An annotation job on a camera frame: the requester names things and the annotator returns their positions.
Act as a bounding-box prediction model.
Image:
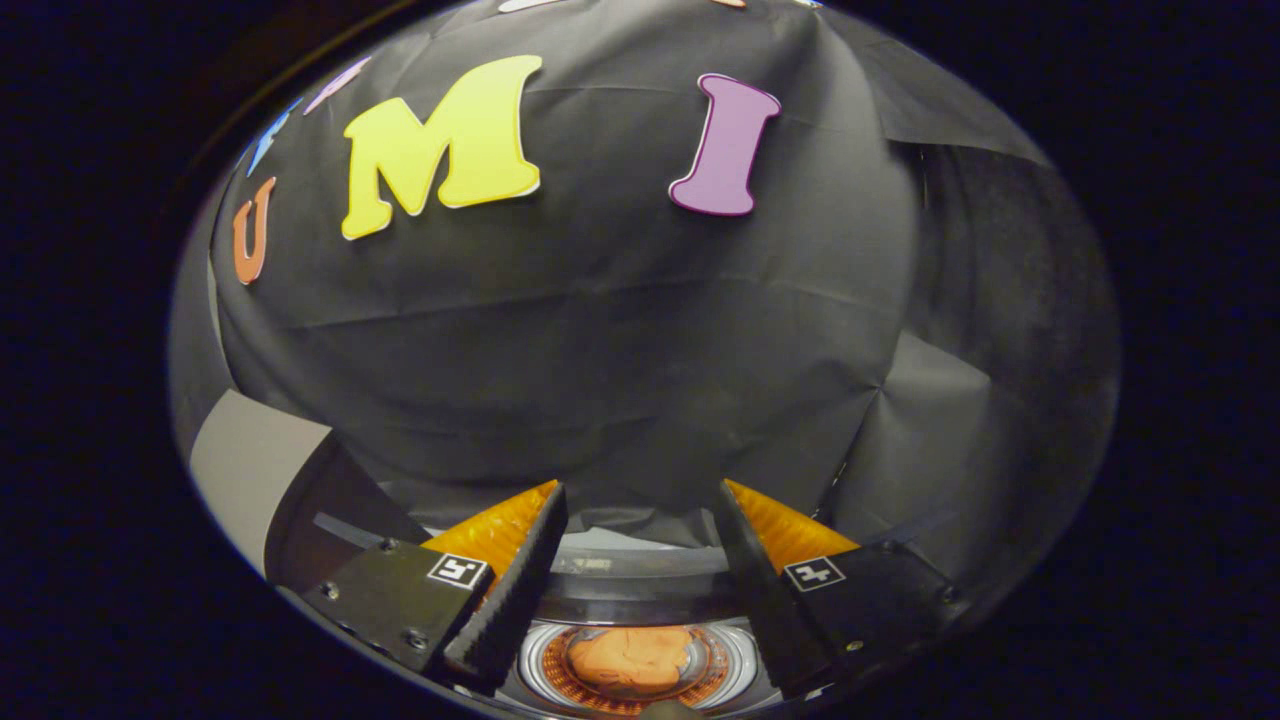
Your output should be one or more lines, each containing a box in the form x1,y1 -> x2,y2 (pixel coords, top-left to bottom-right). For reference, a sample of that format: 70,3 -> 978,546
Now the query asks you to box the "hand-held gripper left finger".
300,480 -> 569,693

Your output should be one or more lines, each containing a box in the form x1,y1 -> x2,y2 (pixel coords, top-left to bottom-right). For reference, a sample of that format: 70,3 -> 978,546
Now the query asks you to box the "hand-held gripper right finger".
715,478 -> 961,699

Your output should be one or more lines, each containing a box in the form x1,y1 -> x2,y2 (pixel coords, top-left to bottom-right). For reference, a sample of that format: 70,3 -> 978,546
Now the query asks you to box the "dark grey washing machine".
420,525 -> 861,719

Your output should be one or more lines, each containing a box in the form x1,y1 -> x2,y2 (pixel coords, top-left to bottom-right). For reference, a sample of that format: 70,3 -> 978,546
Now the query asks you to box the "orange polo shirt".
568,627 -> 693,695

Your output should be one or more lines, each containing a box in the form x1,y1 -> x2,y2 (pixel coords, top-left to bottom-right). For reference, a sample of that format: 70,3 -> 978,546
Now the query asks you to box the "grey cabinet with dark top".
190,388 -> 433,593

